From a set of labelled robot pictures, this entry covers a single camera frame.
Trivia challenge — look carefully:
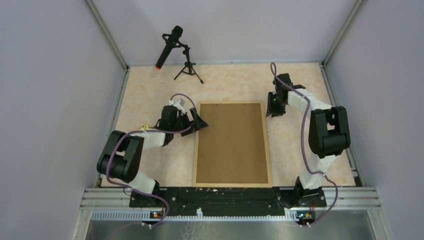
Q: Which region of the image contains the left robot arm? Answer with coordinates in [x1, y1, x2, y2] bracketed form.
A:
[96, 105, 209, 207]

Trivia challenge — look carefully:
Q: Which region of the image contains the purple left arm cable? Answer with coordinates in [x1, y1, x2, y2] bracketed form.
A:
[104, 92, 198, 229]

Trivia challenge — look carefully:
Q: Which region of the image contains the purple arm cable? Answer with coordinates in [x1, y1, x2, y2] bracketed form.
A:
[269, 62, 339, 227]
[104, 92, 198, 229]

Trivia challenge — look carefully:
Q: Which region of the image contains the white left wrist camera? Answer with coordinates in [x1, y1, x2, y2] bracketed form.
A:
[169, 98, 185, 111]

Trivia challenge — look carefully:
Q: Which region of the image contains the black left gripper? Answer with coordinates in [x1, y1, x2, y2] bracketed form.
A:
[171, 108, 208, 137]

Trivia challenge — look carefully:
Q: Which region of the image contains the aluminium rail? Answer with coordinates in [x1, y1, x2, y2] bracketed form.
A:
[80, 187, 381, 222]

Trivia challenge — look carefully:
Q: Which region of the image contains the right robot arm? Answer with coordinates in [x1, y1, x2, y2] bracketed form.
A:
[265, 73, 351, 206]

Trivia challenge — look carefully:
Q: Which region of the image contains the light wooden picture frame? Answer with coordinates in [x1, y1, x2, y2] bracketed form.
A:
[192, 101, 274, 189]

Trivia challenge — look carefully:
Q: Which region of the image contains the brown backing board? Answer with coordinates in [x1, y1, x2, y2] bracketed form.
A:
[196, 103, 269, 184]

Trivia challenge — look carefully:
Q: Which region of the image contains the black microphone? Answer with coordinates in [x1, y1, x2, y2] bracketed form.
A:
[155, 25, 183, 70]

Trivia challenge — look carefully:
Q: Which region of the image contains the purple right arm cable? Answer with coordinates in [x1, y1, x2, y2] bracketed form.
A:
[269, 62, 339, 227]

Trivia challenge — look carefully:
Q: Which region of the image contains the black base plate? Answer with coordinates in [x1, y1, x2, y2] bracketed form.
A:
[129, 187, 328, 217]

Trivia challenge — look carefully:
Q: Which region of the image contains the black mini tripod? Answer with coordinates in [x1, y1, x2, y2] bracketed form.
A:
[173, 41, 204, 84]

